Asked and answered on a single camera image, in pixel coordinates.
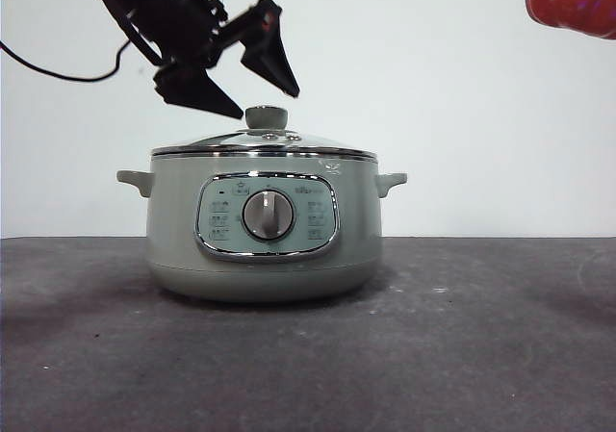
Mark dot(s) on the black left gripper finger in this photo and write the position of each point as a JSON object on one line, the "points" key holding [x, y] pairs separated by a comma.
{"points": [[197, 90], [272, 61]]}

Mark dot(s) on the glass lid with green knob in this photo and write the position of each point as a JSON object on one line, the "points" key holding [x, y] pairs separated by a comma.
{"points": [[265, 117]]}

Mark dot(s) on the pale green electric cooking pot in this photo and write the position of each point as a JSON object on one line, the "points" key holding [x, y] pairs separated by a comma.
{"points": [[173, 239]]}

